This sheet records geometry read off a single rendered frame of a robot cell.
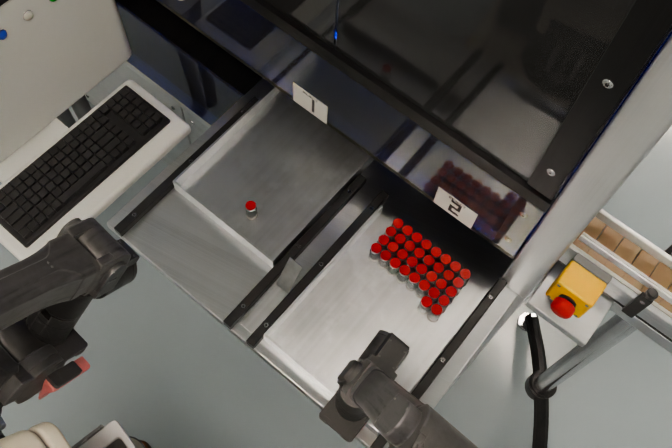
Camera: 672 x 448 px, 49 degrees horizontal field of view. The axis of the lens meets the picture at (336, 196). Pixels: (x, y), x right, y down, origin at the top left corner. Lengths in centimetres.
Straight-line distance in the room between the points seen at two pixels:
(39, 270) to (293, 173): 74
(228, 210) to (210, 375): 90
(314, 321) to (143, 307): 106
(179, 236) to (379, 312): 41
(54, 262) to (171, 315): 148
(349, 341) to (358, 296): 9
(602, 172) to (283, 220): 66
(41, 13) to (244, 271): 62
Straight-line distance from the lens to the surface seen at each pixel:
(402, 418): 69
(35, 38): 156
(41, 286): 87
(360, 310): 140
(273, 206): 148
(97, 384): 234
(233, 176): 151
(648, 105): 93
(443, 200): 135
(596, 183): 108
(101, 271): 93
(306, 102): 144
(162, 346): 233
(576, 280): 134
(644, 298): 144
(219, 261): 144
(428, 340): 140
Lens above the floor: 221
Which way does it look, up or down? 63 degrees down
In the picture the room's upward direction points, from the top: 6 degrees clockwise
